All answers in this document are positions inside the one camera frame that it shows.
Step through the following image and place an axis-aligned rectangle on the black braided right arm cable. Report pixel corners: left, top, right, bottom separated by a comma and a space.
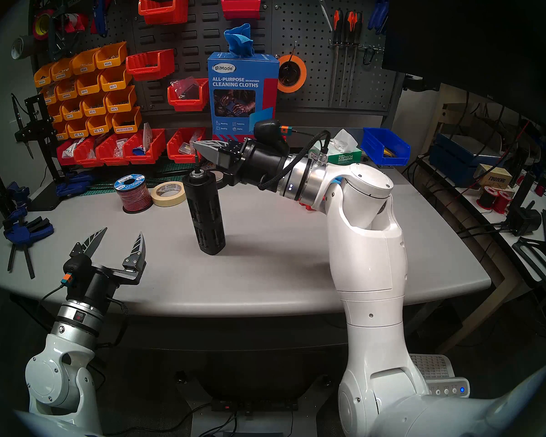
257, 130, 332, 191

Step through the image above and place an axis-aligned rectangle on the black electric screwdriver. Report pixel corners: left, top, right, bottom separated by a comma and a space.
182, 167, 227, 256

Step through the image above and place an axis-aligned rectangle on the clear plastic parts bag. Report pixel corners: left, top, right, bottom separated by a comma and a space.
61, 138, 86, 159
171, 76, 200, 100
177, 130, 202, 155

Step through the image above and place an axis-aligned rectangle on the large blue plastic bin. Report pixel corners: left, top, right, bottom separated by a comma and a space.
361, 127, 411, 167

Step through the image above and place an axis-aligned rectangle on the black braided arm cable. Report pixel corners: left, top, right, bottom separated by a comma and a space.
102, 297, 130, 348
257, 130, 332, 191

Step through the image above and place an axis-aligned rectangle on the red white tape roll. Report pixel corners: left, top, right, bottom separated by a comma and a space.
66, 13, 89, 34

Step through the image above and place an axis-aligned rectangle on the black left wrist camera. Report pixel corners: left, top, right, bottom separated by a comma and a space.
60, 254, 94, 289

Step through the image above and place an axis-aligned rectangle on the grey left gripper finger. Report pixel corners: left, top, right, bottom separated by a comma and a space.
121, 232, 147, 273
68, 227, 108, 259

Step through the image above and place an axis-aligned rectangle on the black power strip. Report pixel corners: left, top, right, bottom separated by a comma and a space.
211, 397, 298, 412

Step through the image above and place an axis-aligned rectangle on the grey duct tape roll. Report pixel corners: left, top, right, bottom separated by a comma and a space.
11, 35, 37, 60

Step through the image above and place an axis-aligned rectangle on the blue storage crate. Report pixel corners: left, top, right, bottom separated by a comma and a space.
429, 133, 501, 188

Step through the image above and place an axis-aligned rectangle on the blue microfiber cloth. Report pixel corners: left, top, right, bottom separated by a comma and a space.
223, 23, 255, 57

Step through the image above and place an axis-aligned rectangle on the red wire spool blue label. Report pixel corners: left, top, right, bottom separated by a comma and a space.
114, 173, 153, 213

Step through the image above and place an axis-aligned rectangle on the orange tape roll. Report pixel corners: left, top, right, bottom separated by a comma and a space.
278, 55, 308, 93

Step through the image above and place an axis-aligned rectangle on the green cutting mat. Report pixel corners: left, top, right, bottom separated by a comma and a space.
75, 161, 196, 195

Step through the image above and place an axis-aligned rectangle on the black pegboard wall panel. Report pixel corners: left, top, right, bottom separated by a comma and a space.
27, 0, 394, 122

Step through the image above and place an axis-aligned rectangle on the blue cleaning cloths box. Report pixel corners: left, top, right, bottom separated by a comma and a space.
207, 52, 280, 143

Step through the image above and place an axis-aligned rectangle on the red yellow tape roll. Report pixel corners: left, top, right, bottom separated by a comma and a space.
33, 9, 55, 41

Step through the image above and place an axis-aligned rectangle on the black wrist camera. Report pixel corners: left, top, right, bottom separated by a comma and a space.
253, 119, 296, 143
60, 254, 94, 289

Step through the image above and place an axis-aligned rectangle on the green white wipes box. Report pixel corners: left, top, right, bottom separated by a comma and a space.
309, 129, 362, 165

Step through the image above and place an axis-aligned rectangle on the black monitor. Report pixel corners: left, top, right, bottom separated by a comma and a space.
382, 0, 546, 134

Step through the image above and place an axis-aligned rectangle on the blue handled hand tool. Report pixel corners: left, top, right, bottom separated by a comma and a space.
368, 0, 392, 35

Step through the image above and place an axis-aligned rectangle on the white cardboard box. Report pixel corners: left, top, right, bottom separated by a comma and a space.
473, 164, 513, 189

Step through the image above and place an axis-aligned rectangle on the thin left camera cable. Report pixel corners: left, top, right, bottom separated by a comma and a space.
39, 284, 66, 307

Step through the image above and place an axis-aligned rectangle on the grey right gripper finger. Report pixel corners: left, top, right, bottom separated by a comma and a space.
192, 140, 246, 154
207, 150, 241, 168

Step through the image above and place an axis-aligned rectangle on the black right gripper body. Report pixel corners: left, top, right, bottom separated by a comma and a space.
227, 138, 297, 190

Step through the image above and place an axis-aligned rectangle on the black desk device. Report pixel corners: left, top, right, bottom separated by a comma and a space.
505, 172, 543, 236

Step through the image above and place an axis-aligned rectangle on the blue bar clamp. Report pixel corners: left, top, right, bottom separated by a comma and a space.
2, 181, 31, 223
55, 170, 94, 198
2, 215, 55, 279

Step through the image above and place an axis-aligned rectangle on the beige masking tape roll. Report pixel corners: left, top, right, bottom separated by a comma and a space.
150, 181, 187, 208

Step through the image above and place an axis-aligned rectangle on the orange black handled screwdriver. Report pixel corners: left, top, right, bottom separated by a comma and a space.
329, 9, 344, 107
346, 10, 364, 105

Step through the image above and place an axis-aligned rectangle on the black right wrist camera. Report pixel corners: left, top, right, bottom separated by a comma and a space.
253, 119, 296, 143

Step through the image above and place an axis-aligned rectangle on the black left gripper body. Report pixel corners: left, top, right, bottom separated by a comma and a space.
68, 263, 146, 312

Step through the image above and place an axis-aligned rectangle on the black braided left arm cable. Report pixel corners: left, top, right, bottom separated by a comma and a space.
102, 297, 130, 348

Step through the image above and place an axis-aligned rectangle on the red plastic parts bin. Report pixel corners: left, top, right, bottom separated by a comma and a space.
126, 49, 176, 81
122, 129, 167, 164
221, 0, 262, 20
167, 78, 209, 112
166, 127, 206, 163
73, 137, 103, 168
138, 0, 189, 25
95, 133, 130, 166
56, 139, 80, 166

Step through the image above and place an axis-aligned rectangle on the black tool stand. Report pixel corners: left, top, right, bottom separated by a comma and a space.
11, 93, 66, 211

